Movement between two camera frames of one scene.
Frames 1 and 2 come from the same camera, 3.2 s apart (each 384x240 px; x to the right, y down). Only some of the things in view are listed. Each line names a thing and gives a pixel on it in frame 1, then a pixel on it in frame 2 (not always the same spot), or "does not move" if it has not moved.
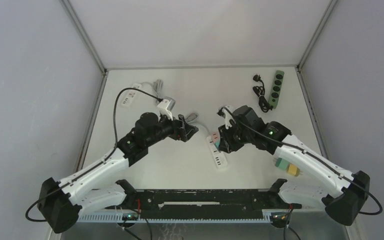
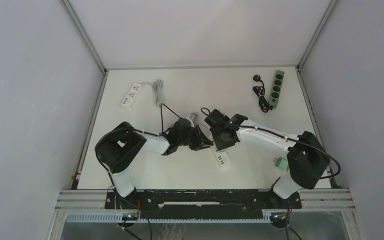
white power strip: x=219 y=157 does not move
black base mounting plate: x=204 y=203 does not move
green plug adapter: x=281 y=163 does not move
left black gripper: x=177 y=126 to x=199 y=144
